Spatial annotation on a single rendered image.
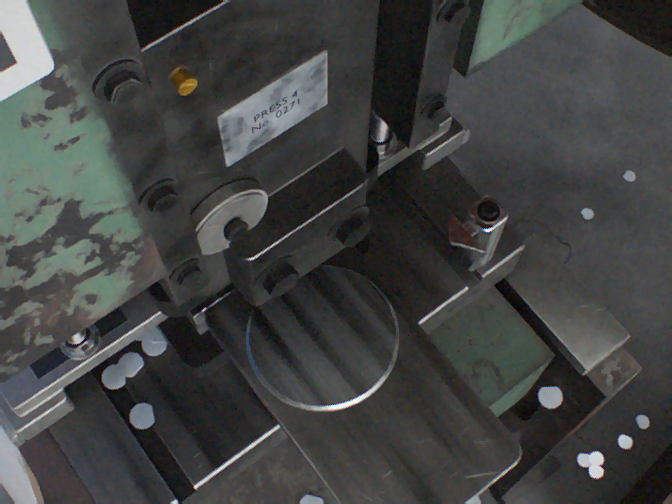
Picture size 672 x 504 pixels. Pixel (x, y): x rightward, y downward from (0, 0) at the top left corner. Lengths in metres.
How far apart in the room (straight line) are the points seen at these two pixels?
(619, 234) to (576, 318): 0.80
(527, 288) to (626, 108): 0.97
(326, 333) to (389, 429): 0.09
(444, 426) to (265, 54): 0.37
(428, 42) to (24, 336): 0.25
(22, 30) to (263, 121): 0.29
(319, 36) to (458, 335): 0.48
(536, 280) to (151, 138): 0.61
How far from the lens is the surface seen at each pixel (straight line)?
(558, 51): 1.91
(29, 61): 0.25
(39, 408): 0.82
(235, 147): 0.52
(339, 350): 0.75
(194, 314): 0.77
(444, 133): 0.90
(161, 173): 0.42
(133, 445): 0.83
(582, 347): 0.93
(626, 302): 1.69
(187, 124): 0.47
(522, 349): 0.92
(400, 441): 0.74
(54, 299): 0.44
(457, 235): 0.79
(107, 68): 0.35
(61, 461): 0.93
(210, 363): 0.81
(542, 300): 0.94
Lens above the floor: 1.50
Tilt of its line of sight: 66 degrees down
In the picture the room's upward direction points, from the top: 1 degrees clockwise
